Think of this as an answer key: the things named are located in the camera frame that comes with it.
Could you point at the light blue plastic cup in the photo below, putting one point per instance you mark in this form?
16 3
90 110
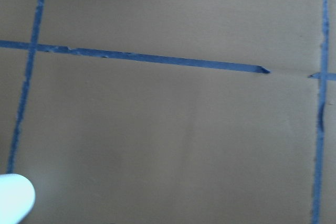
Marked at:
17 198

